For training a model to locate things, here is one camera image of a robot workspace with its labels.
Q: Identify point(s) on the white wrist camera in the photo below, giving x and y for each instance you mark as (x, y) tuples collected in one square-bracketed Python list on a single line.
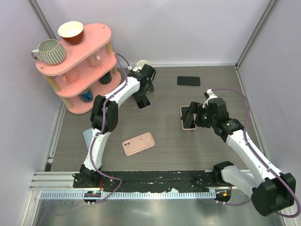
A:
[(134, 69), (209, 94)]

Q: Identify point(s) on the white cable duct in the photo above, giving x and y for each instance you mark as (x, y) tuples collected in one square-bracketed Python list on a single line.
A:
[(95, 195)]

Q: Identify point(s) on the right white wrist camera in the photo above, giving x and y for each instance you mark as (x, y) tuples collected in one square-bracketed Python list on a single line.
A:
[(209, 94)]

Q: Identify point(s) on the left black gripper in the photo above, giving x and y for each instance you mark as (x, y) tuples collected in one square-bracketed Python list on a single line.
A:
[(150, 89)]

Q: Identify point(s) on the red bowl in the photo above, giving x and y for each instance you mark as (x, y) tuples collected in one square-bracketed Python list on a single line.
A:
[(72, 32)]

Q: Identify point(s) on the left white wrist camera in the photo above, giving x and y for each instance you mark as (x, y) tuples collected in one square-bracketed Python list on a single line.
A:
[(134, 69)]

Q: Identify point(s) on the yellow mug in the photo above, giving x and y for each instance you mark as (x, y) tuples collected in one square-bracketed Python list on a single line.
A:
[(141, 63)]

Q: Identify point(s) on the light blue phone case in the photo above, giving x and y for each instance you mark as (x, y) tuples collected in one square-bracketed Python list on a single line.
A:
[(88, 137)]

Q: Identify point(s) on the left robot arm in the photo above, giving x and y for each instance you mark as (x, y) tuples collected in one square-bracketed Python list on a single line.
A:
[(104, 118)]

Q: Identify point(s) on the pink three-tier shelf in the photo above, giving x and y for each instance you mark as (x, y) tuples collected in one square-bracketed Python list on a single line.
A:
[(96, 41)]

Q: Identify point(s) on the aluminium rail frame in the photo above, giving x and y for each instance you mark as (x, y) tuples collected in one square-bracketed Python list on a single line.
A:
[(60, 180)]

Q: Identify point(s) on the black phone case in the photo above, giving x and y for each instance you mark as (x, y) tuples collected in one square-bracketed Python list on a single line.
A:
[(188, 81)]

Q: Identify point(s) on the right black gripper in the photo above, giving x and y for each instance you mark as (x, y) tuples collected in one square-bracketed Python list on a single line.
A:
[(200, 108)]

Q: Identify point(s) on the pink mug upper shelf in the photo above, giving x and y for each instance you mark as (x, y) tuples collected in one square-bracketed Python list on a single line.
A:
[(94, 60)]

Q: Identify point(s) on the pink mug middle shelf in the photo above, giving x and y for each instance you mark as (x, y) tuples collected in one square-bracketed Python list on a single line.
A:
[(71, 76)]

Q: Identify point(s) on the grey striped mug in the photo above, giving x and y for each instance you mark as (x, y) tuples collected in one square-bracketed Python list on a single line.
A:
[(50, 52)]

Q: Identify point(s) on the pink mug shelf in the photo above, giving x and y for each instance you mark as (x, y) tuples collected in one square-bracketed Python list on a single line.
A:
[(94, 60), (71, 76)]

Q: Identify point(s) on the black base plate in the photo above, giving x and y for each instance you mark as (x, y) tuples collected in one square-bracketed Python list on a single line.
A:
[(150, 181)]

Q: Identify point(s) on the dark green mug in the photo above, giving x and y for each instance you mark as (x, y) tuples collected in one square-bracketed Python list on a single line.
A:
[(105, 79)]

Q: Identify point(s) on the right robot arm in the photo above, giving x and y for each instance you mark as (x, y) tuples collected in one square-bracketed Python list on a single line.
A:
[(269, 189)]

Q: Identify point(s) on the blue mug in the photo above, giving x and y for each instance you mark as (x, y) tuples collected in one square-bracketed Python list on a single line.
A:
[(86, 96)]

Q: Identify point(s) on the pink phone case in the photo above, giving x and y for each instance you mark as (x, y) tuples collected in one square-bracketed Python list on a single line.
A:
[(181, 117), (138, 144)]

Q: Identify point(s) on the black phone face up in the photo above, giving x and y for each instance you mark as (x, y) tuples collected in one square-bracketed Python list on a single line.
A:
[(141, 101)]

